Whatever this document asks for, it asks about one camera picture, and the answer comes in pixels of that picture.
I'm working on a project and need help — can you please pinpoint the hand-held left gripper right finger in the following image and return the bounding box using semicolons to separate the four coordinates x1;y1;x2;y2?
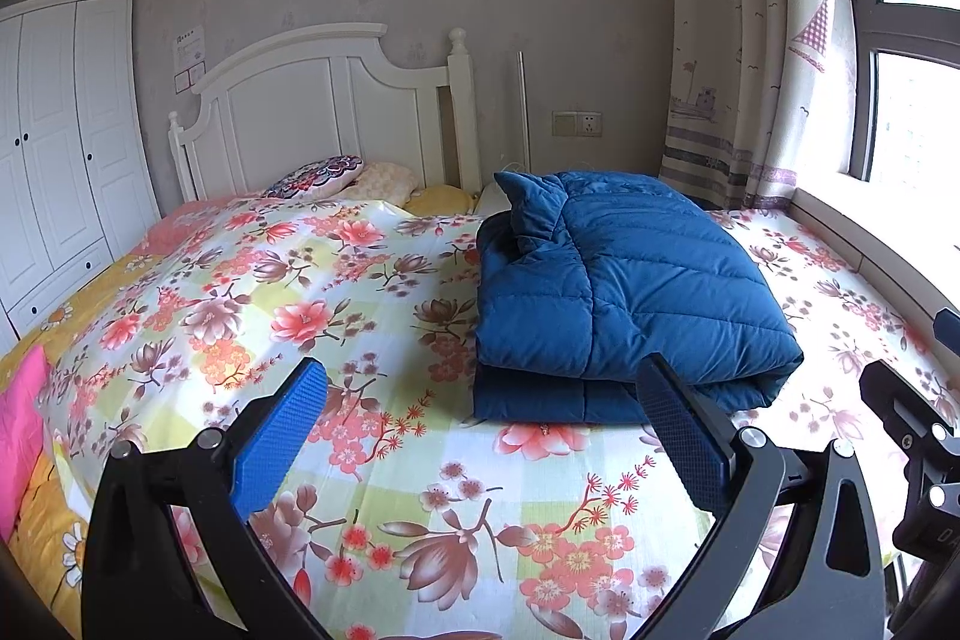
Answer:
636;353;886;640

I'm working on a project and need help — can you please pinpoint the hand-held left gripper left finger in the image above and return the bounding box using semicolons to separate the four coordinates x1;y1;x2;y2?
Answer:
81;356;331;640

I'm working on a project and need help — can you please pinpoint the blue quilted jacket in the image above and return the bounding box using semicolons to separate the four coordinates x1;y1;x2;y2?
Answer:
472;170;805;425

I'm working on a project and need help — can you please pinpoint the window sill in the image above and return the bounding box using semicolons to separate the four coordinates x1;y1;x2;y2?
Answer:
787;175;960;319

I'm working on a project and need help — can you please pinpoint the pink floral blanket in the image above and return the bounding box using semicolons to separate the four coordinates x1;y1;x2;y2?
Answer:
139;197;263;255

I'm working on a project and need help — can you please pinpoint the yellow bed sheet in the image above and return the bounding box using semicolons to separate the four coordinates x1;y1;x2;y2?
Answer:
0;185;481;637

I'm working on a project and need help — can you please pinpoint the dark framed window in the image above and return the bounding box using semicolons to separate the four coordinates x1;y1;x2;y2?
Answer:
821;0;960;221

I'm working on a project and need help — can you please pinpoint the bright pink cloth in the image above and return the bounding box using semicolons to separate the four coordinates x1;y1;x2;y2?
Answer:
0;344;52;540

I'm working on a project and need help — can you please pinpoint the purple patterned pillow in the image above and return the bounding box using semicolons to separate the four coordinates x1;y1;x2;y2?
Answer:
261;155;366;199

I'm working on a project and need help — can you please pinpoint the beige pillow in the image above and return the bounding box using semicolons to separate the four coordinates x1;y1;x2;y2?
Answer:
345;161;421;205

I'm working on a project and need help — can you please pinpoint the white bed headboard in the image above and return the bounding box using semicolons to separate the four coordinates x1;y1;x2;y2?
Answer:
166;23;481;202

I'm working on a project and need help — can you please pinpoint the sailboat print curtain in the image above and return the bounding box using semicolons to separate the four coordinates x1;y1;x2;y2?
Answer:
658;0;860;212

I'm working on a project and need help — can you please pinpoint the white wardrobe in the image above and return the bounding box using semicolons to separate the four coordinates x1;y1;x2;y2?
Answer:
0;0;162;341

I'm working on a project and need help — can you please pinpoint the white pole lamp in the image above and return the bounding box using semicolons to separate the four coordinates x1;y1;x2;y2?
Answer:
516;51;532;169

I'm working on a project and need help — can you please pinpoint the wall socket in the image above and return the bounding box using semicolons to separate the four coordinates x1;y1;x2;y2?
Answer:
553;110;605;137

